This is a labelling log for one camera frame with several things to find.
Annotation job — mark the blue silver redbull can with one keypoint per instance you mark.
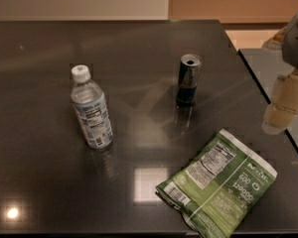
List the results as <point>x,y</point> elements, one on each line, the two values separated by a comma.
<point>189,72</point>

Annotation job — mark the grey side table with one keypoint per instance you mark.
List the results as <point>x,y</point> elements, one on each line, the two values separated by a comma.
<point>265,66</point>

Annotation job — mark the green snack bag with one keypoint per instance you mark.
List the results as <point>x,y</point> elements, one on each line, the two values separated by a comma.
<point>219,186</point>

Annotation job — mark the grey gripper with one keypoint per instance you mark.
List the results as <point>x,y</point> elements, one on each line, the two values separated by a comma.
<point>297,44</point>

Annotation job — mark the clear plastic water bottle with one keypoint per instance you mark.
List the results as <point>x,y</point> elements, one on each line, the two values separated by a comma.
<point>90,108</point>

